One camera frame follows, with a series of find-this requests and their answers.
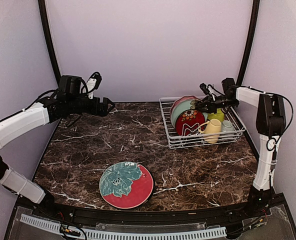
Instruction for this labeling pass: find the small red flower plate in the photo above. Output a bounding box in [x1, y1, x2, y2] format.
[175, 109, 206, 136]

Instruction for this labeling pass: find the right black frame post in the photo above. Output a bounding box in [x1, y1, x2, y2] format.
[236, 0, 260, 85]

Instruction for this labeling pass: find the white wire dish rack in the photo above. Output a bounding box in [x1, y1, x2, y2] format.
[159, 97, 246, 149]

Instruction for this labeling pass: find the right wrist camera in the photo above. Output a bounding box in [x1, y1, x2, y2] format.
[199, 83, 216, 98]

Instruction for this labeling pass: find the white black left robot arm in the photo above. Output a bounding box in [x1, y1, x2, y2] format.
[0, 72, 115, 218]

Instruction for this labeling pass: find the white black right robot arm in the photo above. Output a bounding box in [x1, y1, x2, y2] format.
[192, 78, 292, 217]

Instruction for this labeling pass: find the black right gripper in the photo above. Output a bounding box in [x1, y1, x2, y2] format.
[195, 94, 237, 114]

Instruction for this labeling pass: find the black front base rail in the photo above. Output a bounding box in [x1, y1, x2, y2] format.
[15, 192, 286, 227]

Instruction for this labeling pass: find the lime green cup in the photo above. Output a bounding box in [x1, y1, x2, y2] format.
[207, 108, 225, 122]

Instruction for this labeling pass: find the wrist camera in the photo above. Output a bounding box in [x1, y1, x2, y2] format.
[199, 83, 216, 98]
[85, 71, 102, 99]

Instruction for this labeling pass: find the pale green glass cup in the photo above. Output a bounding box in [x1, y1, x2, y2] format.
[220, 120, 235, 138]

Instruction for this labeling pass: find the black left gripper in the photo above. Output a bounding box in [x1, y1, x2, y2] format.
[67, 94, 116, 117]

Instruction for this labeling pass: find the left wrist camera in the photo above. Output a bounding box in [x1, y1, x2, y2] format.
[85, 71, 102, 99]

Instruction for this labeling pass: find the red teal flower plate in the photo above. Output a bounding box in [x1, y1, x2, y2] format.
[98, 161, 155, 210]

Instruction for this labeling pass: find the pink dotted bowl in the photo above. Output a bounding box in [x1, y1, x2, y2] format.
[170, 95, 199, 113]

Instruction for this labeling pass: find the white slotted cable duct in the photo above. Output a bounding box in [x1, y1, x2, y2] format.
[19, 214, 227, 240]

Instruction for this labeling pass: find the pale yellow mug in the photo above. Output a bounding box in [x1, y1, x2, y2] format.
[198, 119, 222, 144]

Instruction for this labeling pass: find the light teal flower plate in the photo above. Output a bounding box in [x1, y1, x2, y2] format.
[170, 100, 194, 128]

